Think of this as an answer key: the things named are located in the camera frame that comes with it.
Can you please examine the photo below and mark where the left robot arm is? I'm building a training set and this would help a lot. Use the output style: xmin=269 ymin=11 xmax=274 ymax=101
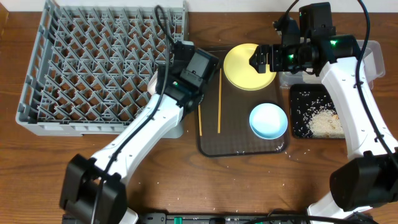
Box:
xmin=60 ymin=41 xmax=219 ymax=223

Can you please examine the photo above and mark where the grey plastic dish rack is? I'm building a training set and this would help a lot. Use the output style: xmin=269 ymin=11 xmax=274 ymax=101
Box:
xmin=15 ymin=0 xmax=189 ymax=139

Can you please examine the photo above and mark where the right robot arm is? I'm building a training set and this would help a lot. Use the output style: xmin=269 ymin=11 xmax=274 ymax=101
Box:
xmin=248 ymin=35 xmax=397 ymax=223

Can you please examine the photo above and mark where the dark brown serving tray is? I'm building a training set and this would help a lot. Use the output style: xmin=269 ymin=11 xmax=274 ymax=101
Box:
xmin=194 ymin=45 xmax=290 ymax=157

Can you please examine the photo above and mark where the clear plastic waste bin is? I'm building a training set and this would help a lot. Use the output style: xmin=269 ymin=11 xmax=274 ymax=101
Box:
xmin=278 ymin=40 xmax=386 ymax=89

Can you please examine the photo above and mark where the yellow round plate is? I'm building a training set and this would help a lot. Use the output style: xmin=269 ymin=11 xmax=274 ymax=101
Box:
xmin=223 ymin=44 xmax=277 ymax=91

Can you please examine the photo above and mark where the white round bowl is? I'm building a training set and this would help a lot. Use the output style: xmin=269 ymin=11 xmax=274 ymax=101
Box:
xmin=147 ymin=71 xmax=158 ymax=95

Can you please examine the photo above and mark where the left wooden chopstick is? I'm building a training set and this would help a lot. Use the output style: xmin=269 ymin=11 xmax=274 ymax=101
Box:
xmin=198 ymin=105 xmax=203 ymax=136

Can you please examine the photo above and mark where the leftover rice food waste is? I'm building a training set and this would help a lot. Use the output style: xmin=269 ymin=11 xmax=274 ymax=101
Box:
xmin=294 ymin=91 xmax=346 ymax=139

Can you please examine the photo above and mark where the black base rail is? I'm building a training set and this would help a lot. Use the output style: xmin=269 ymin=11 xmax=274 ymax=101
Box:
xmin=62 ymin=212 xmax=374 ymax=224

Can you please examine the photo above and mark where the light blue bowl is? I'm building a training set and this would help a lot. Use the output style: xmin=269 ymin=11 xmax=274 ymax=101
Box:
xmin=249 ymin=103 xmax=288 ymax=140

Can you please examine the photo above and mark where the black waste tray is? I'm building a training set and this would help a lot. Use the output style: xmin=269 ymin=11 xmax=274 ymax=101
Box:
xmin=289 ymin=83 xmax=348 ymax=140

